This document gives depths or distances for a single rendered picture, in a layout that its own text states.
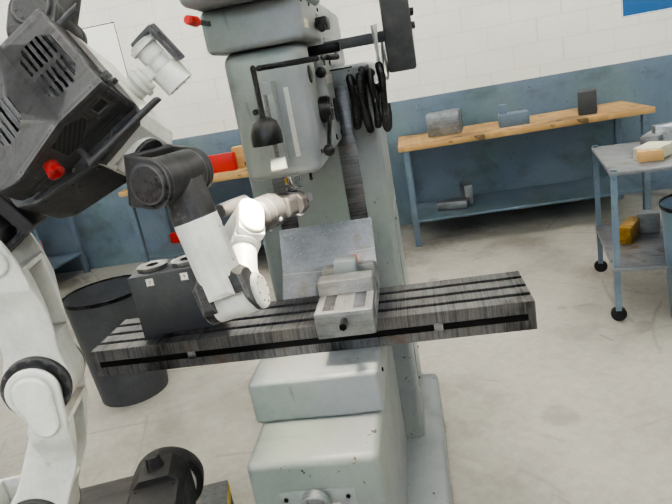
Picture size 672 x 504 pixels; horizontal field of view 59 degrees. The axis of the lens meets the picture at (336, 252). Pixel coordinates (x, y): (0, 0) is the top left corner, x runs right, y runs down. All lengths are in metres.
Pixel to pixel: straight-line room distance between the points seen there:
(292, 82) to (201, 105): 4.62
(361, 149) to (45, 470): 1.25
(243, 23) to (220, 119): 4.58
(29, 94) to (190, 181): 0.31
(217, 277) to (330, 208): 0.89
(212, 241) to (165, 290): 0.61
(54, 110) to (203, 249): 0.35
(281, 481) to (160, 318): 0.61
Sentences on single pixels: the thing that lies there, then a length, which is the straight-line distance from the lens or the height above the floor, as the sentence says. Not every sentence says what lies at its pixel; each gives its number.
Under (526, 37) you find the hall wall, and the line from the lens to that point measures 5.87.
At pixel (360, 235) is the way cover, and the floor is 1.02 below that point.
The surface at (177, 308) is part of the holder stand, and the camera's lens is 1.77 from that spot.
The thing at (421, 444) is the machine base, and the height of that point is 0.20.
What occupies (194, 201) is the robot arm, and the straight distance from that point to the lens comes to 1.16.
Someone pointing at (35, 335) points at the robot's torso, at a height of 1.13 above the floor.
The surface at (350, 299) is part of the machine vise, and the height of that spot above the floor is 0.98.
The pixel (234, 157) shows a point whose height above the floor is 0.99.
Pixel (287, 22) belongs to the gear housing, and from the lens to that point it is 1.46.
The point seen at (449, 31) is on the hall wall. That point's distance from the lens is 5.78.
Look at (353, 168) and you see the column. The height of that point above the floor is 1.24.
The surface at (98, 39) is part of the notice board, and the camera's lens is 6.46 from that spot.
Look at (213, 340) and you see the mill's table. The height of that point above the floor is 0.90.
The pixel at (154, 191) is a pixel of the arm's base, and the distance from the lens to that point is 1.13.
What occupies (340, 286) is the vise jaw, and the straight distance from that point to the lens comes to 1.59.
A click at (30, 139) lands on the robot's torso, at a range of 1.18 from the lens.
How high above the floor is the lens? 1.54
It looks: 16 degrees down
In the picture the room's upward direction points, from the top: 10 degrees counter-clockwise
